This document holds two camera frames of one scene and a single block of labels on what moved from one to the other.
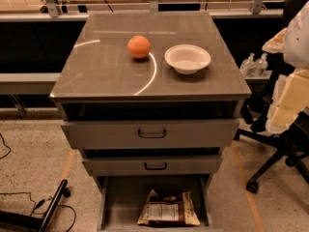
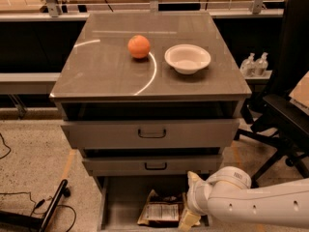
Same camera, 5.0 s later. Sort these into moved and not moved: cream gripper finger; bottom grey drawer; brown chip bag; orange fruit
Moved: cream gripper finger
Not moved: brown chip bag; orange fruit; bottom grey drawer
